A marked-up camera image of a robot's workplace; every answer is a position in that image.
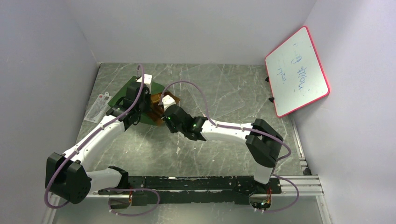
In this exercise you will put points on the red framed whiteboard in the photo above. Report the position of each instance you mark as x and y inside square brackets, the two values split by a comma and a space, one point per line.
[295, 73]

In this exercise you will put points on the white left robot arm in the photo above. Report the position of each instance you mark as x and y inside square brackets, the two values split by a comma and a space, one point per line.
[67, 174]

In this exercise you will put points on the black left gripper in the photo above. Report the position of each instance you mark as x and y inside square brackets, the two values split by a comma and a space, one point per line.
[148, 96]

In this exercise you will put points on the green paper bag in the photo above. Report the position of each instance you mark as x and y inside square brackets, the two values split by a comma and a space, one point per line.
[159, 103]

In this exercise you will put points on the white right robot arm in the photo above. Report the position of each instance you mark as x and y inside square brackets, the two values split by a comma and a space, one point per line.
[262, 141]

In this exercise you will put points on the clear packaged tool card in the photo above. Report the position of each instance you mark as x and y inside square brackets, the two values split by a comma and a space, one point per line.
[98, 108]

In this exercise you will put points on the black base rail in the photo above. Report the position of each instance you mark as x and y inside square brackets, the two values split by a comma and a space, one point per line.
[193, 189]

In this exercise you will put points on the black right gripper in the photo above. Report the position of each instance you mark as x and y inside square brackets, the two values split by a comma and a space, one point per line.
[168, 110]

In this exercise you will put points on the aluminium frame rail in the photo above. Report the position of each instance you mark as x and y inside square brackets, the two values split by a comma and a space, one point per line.
[297, 187]

